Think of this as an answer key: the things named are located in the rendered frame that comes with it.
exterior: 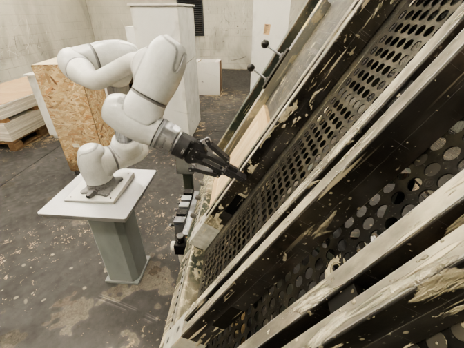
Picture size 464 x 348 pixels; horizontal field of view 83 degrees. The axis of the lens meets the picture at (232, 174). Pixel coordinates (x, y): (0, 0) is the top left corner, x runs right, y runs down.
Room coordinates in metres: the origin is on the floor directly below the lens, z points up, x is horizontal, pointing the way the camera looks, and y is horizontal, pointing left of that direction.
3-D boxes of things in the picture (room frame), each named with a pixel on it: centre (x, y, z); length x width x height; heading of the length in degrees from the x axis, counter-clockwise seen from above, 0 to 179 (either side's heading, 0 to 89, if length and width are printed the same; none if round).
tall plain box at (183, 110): (3.98, 0.86, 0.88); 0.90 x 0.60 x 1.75; 175
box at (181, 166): (1.53, 0.31, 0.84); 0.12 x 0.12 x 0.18; 87
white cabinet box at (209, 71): (6.41, 0.55, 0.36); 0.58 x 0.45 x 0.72; 85
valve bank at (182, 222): (1.09, 0.26, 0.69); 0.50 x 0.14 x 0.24; 177
